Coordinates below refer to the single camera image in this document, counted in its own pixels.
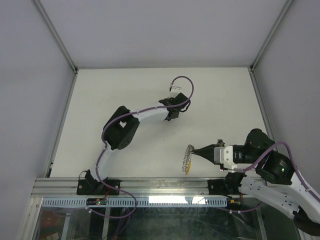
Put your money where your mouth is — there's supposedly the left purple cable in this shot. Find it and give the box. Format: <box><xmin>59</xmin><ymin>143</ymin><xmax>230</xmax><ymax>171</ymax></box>
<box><xmin>84</xmin><ymin>75</ymin><xmax>195</xmax><ymax>221</ymax></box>

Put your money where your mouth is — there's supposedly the aluminium frame post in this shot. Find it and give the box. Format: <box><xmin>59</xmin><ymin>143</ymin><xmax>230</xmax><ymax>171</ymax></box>
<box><xmin>247</xmin><ymin>0</ymin><xmax>296</xmax><ymax>140</ymax></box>
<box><xmin>32</xmin><ymin>0</ymin><xmax>79</xmax><ymax>178</ymax></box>

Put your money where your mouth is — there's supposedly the white slotted cable duct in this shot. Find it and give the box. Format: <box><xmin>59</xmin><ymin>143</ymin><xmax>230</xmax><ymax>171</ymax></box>
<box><xmin>42</xmin><ymin>195</ymin><xmax>228</xmax><ymax>208</ymax></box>

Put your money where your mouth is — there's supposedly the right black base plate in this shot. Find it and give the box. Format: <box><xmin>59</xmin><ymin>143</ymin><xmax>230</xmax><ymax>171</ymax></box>
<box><xmin>207</xmin><ymin>179</ymin><xmax>241</xmax><ymax>197</ymax></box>

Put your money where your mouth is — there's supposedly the aluminium mounting rail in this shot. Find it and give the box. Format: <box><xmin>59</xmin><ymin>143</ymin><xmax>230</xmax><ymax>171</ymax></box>
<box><xmin>32</xmin><ymin>176</ymin><xmax>300</xmax><ymax>200</ymax></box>

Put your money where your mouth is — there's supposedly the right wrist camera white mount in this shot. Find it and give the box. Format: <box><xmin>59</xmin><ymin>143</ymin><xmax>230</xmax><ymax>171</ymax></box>
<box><xmin>214</xmin><ymin>145</ymin><xmax>251</xmax><ymax>173</ymax></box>

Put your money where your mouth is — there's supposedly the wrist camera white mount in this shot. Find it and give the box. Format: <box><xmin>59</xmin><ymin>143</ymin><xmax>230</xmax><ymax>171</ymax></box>
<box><xmin>214</xmin><ymin>145</ymin><xmax>251</xmax><ymax>173</ymax></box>
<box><xmin>169</xmin><ymin>84</ymin><xmax>182</xmax><ymax>92</ymax></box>

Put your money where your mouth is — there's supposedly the large keyring with yellow grip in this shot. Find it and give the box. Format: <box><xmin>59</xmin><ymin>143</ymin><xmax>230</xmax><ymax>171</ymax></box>
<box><xmin>182</xmin><ymin>144</ymin><xmax>195</xmax><ymax>175</ymax></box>

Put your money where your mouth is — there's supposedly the right aluminium frame post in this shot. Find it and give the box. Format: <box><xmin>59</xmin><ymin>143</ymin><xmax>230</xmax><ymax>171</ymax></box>
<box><xmin>247</xmin><ymin>0</ymin><xmax>296</xmax><ymax>140</ymax></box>

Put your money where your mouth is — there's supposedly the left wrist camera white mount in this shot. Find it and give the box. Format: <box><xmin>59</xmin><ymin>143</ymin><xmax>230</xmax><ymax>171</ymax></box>
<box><xmin>169</xmin><ymin>84</ymin><xmax>182</xmax><ymax>92</ymax></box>

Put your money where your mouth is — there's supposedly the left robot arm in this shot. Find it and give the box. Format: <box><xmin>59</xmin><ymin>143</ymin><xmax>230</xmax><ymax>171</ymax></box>
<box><xmin>78</xmin><ymin>93</ymin><xmax>191</xmax><ymax>195</ymax></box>

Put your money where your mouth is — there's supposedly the left aluminium frame post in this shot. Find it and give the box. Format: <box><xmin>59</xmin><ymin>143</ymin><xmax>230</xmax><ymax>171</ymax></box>
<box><xmin>32</xmin><ymin>0</ymin><xmax>79</xmax><ymax>178</ymax></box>

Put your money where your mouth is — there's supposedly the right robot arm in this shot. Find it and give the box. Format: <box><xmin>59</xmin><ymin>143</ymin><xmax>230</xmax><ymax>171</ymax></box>
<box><xmin>186</xmin><ymin>128</ymin><xmax>320</xmax><ymax>237</ymax></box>

